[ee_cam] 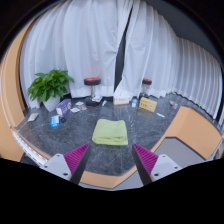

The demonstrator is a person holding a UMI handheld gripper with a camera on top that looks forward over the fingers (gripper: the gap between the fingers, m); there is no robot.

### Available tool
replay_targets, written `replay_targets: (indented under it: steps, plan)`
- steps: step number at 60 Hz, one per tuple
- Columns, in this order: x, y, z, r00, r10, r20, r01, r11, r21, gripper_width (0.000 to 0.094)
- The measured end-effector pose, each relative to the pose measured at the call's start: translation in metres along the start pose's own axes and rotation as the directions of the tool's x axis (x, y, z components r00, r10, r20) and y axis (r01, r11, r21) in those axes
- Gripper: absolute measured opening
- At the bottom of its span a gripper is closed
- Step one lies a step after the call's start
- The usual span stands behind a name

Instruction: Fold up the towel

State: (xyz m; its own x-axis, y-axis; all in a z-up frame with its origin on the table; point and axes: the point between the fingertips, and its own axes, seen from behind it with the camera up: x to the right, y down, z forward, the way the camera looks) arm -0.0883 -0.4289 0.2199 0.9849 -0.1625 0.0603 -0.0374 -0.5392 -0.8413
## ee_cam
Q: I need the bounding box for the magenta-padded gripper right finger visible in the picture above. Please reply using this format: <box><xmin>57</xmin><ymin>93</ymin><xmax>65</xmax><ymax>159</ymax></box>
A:
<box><xmin>131</xmin><ymin>143</ymin><xmax>183</xmax><ymax>186</ymax></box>

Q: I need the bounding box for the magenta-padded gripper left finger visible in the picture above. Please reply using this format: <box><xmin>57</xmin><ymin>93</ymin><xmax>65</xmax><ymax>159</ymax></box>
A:
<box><xmin>42</xmin><ymin>143</ymin><xmax>92</xmax><ymax>185</ymax></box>

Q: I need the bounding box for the light green towel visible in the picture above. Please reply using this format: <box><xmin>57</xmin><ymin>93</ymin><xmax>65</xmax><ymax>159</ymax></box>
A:
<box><xmin>91</xmin><ymin>118</ymin><xmax>129</xmax><ymax>146</ymax></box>

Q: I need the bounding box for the white plastic packet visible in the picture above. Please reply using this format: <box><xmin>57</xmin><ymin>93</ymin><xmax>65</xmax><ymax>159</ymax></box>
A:
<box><xmin>27</xmin><ymin>112</ymin><xmax>40</xmax><ymax>122</ymax></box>

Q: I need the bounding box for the purple cardboard box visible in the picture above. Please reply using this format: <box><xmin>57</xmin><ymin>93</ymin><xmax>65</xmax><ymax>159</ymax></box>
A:
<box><xmin>55</xmin><ymin>98</ymin><xmax>73</xmax><ymax>118</ymax></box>

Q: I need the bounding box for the yellow table sign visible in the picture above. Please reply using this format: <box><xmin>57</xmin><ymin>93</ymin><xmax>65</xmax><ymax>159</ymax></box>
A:
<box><xmin>138</xmin><ymin>96</ymin><xmax>158</xmax><ymax>113</ymax></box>

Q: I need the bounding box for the white booklet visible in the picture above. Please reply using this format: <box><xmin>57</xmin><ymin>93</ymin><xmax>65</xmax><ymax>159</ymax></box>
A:
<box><xmin>91</xmin><ymin>95</ymin><xmax>104</xmax><ymax>103</ymax></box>

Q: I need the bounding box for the white and orange carton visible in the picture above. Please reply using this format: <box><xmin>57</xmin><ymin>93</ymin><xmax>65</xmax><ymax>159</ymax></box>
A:
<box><xmin>112</xmin><ymin>95</ymin><xmax>132</xmax><ymax>106</ymax></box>

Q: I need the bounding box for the green plant in white pot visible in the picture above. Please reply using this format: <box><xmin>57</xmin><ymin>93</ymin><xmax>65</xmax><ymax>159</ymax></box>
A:
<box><xmin>27</xmin><ymin>68</ymin><xmax>75</xmax><ymax>113</ymax></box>

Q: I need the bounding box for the black stool with red rim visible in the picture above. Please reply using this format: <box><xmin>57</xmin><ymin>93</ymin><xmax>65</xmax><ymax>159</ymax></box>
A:
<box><xmin>139</xmin><ymin>78</ymin><xmax>153</xmax><ymax>99</ymax></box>
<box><xmin>83</xmin><ymin>76</ymin><xmax>102</xmax><ymax>108</ymax></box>

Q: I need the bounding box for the white curtain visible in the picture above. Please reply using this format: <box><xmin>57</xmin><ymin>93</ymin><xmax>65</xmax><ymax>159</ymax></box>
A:
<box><xmin>19</xmin><ymin>0</ymin><xmax>134</xmax><ymax>109</ymax></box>
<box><xmin>114</xmin><ymin>0</ymin><xmax>224</xmax><ymax>119</ymax></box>

